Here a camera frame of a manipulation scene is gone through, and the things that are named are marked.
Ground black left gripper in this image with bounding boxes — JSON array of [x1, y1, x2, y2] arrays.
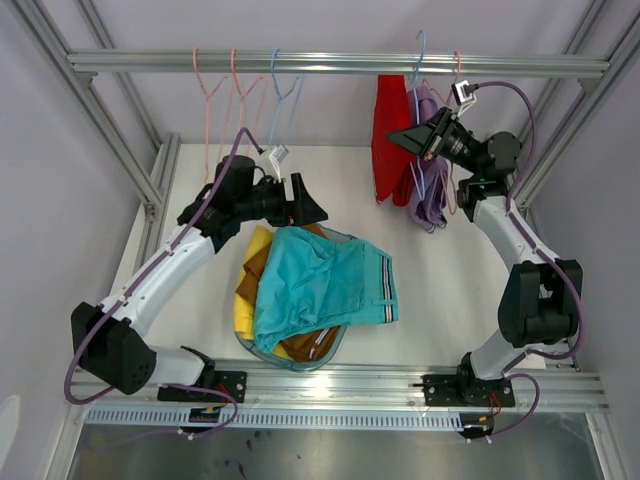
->
[[236, 174, 327, 228]]

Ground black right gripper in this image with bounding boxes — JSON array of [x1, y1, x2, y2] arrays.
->
[[385, 106, 483, 176]]

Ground red trousers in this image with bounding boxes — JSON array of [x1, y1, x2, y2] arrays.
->
[[371, 75, 414, 208]]

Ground blue hanger with red trousers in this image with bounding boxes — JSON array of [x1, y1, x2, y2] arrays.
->
[[407, 28, 430, 204]]

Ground blue hanger with teal trousers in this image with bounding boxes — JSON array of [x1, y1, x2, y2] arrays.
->
[[268, 48, 306, 147]]

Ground teal trousers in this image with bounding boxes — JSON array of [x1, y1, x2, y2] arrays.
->
[[254, 227, 400, 353]]

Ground yellow trousers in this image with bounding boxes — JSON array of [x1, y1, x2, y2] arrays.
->
[[233, 226, 274, 340]]

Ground brown trousers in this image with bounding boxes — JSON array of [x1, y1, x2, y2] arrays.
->
[[234, 222, 346, 364]]

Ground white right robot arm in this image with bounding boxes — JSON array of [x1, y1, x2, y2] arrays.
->
[[386, 107, 583, 407]]

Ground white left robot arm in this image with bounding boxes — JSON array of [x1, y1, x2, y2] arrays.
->
[[64, 173, 328, 401]]

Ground pink hanger with purple trousers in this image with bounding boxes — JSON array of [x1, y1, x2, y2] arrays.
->
[[422, 79, 463, 216]]

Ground purple trousers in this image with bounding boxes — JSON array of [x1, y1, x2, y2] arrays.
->
[[408, 85, 449, 233]]

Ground blue plastic basin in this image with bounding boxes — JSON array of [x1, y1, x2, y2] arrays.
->
[[233, 227, 359, 374]]

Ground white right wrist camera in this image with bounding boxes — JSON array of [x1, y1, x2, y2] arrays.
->
[[451, 80, 477, 117]]

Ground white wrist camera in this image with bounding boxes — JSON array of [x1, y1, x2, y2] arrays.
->
[[266, 144, 289, 181], [451, 80, 477, 117]]

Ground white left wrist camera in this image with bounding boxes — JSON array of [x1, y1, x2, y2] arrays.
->
[[266, 144, 289, 181]]

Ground aluminium frame right posts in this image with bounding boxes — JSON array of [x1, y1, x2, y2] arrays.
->
[[521, 1, 639, 376]]

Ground aluminium frame posts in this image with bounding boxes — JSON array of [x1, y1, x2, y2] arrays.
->
[[8, 1, 182, 270], [521, 1, 639, 376]]

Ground aluminium hanging rail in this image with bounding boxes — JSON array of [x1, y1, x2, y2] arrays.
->
[[67, 49, 611, 79]]

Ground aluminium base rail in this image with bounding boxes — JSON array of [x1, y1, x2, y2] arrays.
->
[[64, 354, 611, 414]]

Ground aluminium frame left posts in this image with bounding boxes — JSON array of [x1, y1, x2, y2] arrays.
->
[[8, 1, 182, 270]]

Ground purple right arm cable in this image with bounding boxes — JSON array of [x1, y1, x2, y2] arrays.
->
[[464, 80, 586, 441]]

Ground white slotted cable duct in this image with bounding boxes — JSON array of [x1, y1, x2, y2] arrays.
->
[[85, 406, 463, 432]]

